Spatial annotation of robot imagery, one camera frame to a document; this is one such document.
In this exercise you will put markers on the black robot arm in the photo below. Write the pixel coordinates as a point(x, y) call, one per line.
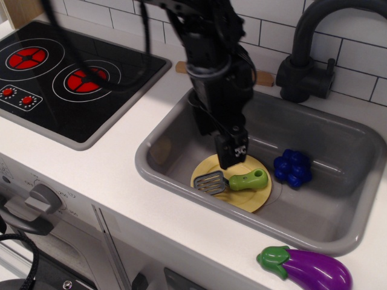
point(220, 69)

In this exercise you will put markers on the grey oven door handle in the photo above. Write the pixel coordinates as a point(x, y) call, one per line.
point(38, 226)

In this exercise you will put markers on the purple toy eggplant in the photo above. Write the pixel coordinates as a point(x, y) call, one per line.
point(307, 269)

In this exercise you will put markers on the grey oven knob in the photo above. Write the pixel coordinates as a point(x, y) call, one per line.
point(43, 199)

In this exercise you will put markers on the wooden side panel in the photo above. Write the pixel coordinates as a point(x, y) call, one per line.
point(21, 12)

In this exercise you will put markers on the grey sink basin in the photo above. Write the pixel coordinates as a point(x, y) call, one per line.
point(327, 214)

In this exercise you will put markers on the green handled grey spatula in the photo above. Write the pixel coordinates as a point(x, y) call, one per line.
point(214, 183)

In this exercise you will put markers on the wooden block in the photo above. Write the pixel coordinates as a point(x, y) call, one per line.
point(262, 78)

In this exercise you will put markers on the yellow plate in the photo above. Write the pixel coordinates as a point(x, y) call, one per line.
point(248, 199)

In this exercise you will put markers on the black toy stove top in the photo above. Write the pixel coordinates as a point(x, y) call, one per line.
point(43, 90)

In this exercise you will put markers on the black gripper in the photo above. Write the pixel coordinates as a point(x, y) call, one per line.
point(218, 98)

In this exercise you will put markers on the black faucet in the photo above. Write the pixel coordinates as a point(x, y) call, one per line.
point(297, 76)

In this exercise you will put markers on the blue toy grapes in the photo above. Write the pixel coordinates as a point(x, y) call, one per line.
point(293, 167)

